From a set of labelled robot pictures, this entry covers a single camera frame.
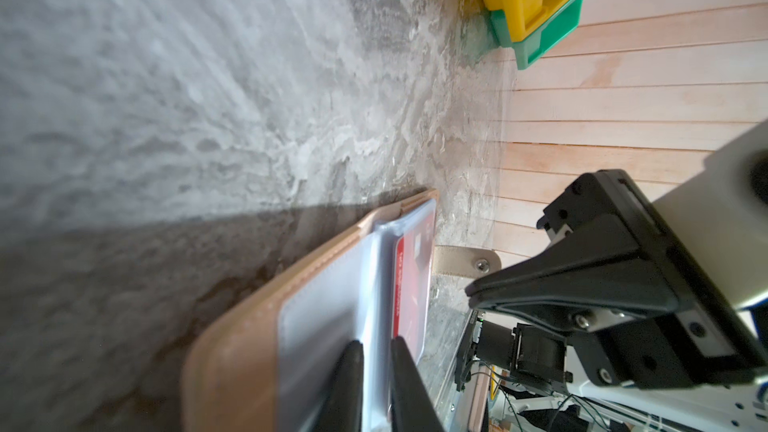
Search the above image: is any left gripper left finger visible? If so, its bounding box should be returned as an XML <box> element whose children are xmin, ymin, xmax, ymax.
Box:
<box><xmin>312</xmin><ymin>340</ymin><xmax>364</xmax><ymax>432</ymax></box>

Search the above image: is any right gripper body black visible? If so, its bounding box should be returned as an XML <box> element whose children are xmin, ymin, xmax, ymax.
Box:
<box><xmin>536</xmin><ymin>170</ymin><xmax>767</xmax><ymax>387</ymax></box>

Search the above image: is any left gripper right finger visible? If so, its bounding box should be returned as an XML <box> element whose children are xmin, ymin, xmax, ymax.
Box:
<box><xmin>390</xmin><ymin>336</ymin><xmax>444</xmax><ymax>432</ymax></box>

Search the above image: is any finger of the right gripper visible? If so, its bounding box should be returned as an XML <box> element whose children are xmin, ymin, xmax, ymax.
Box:
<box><xmin>465</xmin><ymin>214</ymin><xmax>680</xmax><ymax>333</ymax></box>

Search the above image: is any tan leather card holder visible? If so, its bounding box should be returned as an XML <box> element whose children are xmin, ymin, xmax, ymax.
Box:
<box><xmin>181</xmin><ymin>188</ymin><xmax>502</xmax><ymax>432</ymax></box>

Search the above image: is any red credit card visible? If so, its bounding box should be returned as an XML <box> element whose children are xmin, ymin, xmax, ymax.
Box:
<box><xmin>392</xmin><ymin>200</ymin><xmax>436</xmax><ymax>363</ymax></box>

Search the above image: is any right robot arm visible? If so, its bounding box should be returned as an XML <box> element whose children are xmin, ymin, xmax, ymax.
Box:
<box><xmin>465</xmin><ymin>169</ymin><xmax>767</xmax><ymax>431</ymax></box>

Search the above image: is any green plastic bin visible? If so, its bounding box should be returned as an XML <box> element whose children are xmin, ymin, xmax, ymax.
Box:
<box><xmin>490</xmin><ymin>0</ymin><xmax>583</xmax><ymax>71</ymax></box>

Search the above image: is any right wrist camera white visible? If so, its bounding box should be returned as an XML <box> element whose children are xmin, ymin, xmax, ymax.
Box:
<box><xmin>653</xmin><ymin>122</ymin><xmax>767</xmax><ymax>310</ymax></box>

